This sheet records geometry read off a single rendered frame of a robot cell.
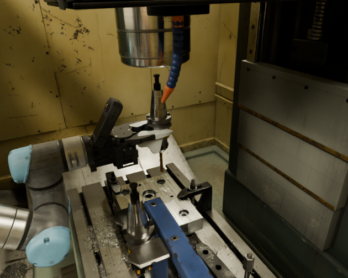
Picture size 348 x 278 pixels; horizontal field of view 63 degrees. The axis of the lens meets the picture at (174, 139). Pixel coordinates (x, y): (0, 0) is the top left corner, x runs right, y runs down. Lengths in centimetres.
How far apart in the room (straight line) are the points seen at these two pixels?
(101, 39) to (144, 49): 108
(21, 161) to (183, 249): 37
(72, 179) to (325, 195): 123
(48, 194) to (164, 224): 27
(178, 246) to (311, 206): 57
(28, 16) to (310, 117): 131
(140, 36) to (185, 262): 42
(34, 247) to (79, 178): 109
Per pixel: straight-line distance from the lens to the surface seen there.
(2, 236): 60
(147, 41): 58
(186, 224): 93
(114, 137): 67
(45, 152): 66
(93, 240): 105
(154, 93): 68
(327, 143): 88
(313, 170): 95
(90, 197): 124
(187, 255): 53
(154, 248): 56
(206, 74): 194
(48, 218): 61
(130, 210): 54
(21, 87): 167
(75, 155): 66
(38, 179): 67
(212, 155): 210
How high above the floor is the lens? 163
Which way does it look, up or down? 27 degrees down
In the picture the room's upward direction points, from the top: 2 degrees counter-clockwise
